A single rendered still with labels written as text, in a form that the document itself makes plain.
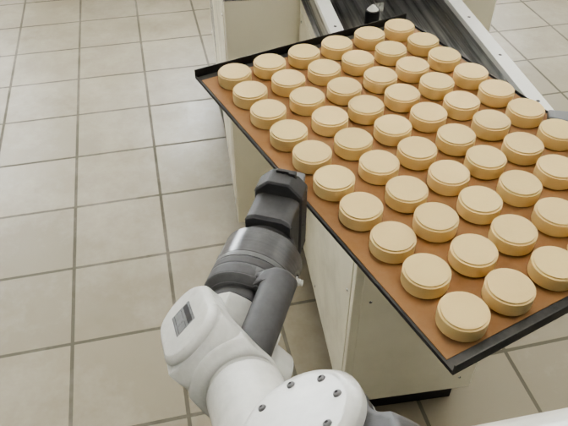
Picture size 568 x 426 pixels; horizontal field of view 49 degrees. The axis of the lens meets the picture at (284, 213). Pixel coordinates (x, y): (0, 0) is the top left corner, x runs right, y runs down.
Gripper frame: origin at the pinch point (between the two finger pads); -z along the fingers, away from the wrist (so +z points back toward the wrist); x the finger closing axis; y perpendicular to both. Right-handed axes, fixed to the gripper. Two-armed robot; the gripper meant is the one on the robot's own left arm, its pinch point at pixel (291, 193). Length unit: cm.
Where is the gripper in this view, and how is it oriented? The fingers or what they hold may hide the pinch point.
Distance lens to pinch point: 75.5
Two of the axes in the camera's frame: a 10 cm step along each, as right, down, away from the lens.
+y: -9.6, -1.9, 2.0
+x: 0.0, -7.3, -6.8
